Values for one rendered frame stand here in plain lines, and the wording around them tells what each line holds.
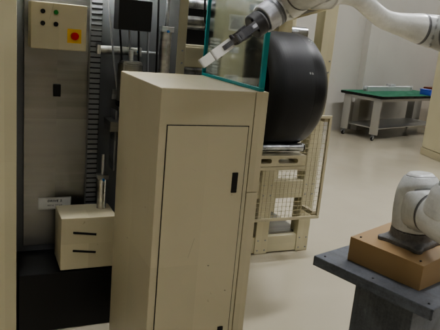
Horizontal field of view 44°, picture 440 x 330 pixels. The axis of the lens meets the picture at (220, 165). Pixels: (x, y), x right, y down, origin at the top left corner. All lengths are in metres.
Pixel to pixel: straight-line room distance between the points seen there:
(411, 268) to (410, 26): 0.83
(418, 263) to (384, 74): 8.67
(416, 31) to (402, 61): 9.10
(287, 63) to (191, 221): 1.08
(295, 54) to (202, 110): 1.00
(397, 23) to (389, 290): 0.90
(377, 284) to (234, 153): 0.68
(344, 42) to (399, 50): 1.70
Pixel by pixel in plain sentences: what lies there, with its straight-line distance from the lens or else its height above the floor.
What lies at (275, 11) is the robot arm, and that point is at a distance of 1.69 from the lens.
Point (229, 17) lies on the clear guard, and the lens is 2.23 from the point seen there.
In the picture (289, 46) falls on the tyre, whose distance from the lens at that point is 2.79.
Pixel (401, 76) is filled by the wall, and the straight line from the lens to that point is 11.09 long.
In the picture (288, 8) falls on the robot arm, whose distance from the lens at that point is 1.69.
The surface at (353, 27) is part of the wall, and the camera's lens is 9.66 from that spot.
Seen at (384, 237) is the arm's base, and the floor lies 0.76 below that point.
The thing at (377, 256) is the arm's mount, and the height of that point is 0.71.
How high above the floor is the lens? 1.46
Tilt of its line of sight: 14 degrees down
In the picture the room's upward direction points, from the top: 5 degrees clockwise
